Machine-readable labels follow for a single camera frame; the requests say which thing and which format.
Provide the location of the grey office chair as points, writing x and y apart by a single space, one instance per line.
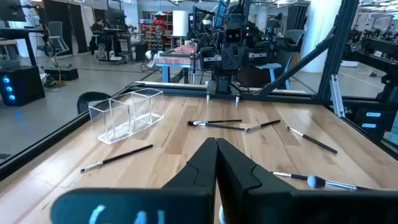
56 31

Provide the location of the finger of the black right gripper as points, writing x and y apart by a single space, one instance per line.
227 60
240 60

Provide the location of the black desk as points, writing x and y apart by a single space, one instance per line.
18 32

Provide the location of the large black powder brush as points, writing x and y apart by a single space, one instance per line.
315 182

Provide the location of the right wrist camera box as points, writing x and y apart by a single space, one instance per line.
233 35

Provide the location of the blue metal table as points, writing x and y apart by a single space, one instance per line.
161 66

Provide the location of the person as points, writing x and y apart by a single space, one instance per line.
96 34

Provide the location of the black background robot rig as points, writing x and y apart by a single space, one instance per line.
382 46

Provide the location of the black chair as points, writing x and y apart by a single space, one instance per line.
90 99

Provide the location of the silver frame bracket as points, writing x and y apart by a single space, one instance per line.
337 99

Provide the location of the black monitor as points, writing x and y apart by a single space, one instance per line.
12 11

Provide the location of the blue-grey office chair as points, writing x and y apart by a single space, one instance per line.
293 35

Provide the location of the black controller box blue displays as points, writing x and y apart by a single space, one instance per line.
379 130

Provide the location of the red storage shelf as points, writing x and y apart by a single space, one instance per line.
155 31

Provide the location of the clear acrylic brush organizer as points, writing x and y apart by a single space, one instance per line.
102 137

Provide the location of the black computer tower blue lights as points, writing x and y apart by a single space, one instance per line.
28 87

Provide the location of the monitor with blue screen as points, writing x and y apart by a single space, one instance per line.
220 14

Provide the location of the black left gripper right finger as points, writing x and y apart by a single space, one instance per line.
242 193

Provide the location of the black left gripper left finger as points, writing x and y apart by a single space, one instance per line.
192 186

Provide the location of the black aluminium table frame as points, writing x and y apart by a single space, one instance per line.
280 97

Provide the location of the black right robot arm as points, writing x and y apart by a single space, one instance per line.
224 84

